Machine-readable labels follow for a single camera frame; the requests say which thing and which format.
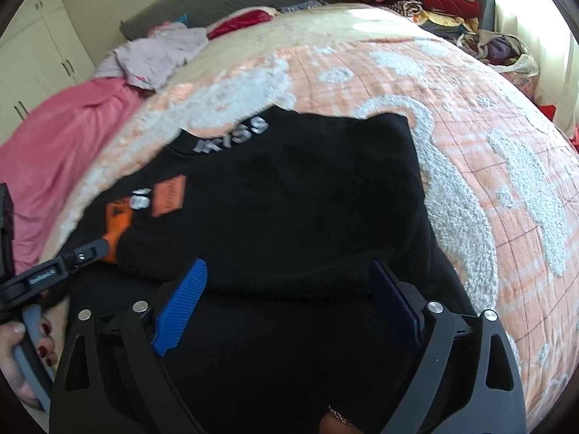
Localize black sweater with orange patches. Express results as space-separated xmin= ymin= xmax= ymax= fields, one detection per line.
xmin=62 ymin=107 xmax=472 ymax=433

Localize bag of purple clothes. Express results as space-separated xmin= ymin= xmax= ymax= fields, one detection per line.
xmin=456 ymin=29 xmax=540 ymax=77

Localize left hand red nails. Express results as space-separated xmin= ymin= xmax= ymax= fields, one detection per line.
xmin=1 ymin=318 xmax=58 ymax=409

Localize pink quilt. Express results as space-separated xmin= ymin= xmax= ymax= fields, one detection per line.
xmin=1 ymin=77 xmax=147 ymax=273

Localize orange white patterned blanket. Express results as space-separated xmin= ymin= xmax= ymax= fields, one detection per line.
xmin=44 ymin=29 xmax=578 ymax=428

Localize white wardrobe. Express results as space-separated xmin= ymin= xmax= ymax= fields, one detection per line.
xmin=0 ymin=0 xmax=94 ymax=141

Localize lilac crumpled garment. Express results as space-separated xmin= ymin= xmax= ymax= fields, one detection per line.
xmin=91 ymin=22 xmax=209 ymax=91

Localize red pillow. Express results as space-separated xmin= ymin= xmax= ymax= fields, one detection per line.
xmin=206 ymin=7 xmax=278 ymax=40

